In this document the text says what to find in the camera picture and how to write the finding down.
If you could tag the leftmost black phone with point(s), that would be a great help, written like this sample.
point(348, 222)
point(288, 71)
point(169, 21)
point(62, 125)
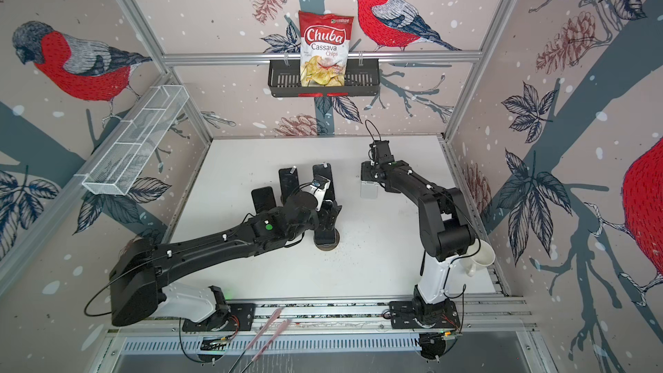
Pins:
point(263, 199)

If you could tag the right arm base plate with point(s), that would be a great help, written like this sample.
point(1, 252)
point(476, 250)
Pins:
point(412, 315)

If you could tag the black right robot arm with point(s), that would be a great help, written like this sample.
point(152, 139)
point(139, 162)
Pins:
point(444, 230)

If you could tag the white right phone stand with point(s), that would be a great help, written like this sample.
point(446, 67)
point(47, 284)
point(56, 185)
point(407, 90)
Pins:
point(369, 190)

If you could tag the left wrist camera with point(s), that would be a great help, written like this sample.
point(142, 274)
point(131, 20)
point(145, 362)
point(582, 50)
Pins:
point(317, 186)

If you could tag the white mug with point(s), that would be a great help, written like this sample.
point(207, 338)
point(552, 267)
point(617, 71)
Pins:
point(479, 255)

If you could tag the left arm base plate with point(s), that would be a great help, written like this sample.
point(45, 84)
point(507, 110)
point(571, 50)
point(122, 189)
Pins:
point(238, 318)

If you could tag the red cassava chips bag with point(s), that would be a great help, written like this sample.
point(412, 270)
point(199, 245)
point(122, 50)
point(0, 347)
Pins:
point(324, 48)

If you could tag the black wall basket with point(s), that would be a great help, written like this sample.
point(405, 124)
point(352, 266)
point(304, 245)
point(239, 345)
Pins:
point(358, 78)

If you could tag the pink tongs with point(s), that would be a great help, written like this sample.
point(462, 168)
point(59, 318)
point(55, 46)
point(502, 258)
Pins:
point(283, 325)

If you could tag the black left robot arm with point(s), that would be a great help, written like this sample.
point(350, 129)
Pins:
point(144, 282)

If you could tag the round wooden phone stand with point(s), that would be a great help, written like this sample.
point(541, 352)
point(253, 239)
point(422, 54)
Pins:
point(326, 240)

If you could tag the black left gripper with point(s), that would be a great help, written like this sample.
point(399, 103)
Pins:
point(325, 223)

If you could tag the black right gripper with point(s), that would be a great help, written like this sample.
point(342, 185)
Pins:
point(364, 171)

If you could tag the white wire mesh basket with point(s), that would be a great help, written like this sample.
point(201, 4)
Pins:
point(120, 166)

